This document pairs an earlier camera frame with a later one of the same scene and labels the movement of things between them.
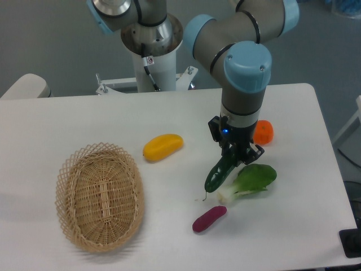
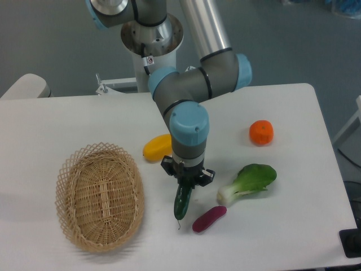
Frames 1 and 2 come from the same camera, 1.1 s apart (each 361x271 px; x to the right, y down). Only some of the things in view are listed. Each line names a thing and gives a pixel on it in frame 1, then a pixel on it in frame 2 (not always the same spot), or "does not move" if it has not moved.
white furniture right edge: x=351 y=135 does not move
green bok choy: x=251 y=178 does not move
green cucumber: x=220 y=170 → x=181 y=202
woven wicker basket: x=100 y=197 does not move
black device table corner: x=350 y=240 does not move
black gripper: x=237 y=140 → x=188 y=176
